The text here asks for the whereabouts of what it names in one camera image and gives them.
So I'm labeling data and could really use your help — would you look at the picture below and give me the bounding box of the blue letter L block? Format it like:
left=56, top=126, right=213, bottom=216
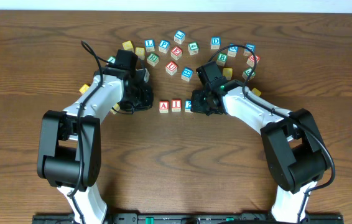
left=144, top=39, right=155, bottom=52

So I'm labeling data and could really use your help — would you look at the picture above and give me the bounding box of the red letter I block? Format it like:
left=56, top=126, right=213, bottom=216
left=171, top=100, right=182, bottom=112

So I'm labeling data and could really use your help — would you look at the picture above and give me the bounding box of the red letter U block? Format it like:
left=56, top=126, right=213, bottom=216
left=165, top=61, right=178, bottom=76

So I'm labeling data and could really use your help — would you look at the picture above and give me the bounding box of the blue block top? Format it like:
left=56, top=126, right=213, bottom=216
left=174, top=30, right=186, bottom=45

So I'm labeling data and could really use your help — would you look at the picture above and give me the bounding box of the red letter E block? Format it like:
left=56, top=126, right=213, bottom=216
left=171, top=46, right=183, bottom=60

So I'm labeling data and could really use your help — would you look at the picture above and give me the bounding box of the yellow block top left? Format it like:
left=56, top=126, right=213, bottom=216
left=122, top=40, right=134, bottom=52

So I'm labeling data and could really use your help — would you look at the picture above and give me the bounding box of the blue letter S block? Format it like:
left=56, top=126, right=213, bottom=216
left=227, top=44, right=239, bottom=57

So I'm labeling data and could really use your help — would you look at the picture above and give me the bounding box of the blue letter D block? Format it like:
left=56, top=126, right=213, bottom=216
left=211, top=37, right=221, bottom=50

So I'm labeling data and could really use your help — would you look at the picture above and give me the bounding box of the green letter J block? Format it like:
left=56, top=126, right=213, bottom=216
left=242, top=68, right=256, bottom=80

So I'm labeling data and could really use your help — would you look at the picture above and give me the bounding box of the blue number 2 block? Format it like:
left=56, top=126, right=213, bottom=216
left=184, top=100, right=192, bottom=113

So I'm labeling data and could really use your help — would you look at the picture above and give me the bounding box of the blue letter P block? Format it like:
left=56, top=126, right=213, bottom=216
left=159, top=40, right=170, bottom=54

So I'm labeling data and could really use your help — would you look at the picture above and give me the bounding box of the yellow letter G block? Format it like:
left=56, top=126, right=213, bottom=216
left=223, top=68, right=233, bottom=80

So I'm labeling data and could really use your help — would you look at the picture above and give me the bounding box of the green number 4 block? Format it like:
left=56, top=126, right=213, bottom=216
left=188, top=42, right=199, bottom=55

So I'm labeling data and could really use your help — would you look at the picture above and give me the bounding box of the yellow letter S block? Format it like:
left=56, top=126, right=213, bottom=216
left=135, top=47, right=146, bottom=60

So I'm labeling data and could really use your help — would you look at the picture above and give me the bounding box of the green letter B block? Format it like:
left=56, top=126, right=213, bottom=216
left=216, top=53, right=228, bottom=67

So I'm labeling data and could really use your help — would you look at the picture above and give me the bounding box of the yellow letter K block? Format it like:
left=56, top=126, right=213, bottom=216
left=79, top=84, right=90, bottom=95

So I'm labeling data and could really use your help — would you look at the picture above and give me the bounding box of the green block near left gripper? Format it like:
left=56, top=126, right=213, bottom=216
left=107, top=56, right=116, bottom=63

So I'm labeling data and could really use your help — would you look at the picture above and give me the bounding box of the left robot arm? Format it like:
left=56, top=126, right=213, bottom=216
left=32, top=50, right=154, bottom=223

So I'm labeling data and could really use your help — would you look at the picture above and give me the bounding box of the green letter R block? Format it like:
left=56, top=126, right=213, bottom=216
left=147, top=53, right=159, bottom=67

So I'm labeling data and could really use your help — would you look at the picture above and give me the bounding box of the yellow letter O block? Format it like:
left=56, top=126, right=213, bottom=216
left=110, top=103, right=120, bottom=114

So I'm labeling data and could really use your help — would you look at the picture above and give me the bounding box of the red letter A block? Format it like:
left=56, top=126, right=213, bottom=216
left=159, top=101, right=169, bottom=113

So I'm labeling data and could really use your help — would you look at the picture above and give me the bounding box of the yellow block lower right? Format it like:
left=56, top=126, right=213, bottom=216
left=251, top=88, right=261, bottom=96

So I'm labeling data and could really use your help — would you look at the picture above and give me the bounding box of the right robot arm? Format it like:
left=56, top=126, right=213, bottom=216
left=191, top=62, right=335, bottom=223

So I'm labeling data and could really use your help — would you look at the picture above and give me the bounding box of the blue letter H block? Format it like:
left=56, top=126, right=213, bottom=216
left=181, top=67, right=193, bottom=82

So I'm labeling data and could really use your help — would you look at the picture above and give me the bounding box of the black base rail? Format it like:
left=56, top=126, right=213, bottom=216
left=32, top=212, right=344, bottom=224

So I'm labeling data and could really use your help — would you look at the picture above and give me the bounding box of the red letter M block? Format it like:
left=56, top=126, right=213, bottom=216
left=246, top=55, right=260, bottom=67

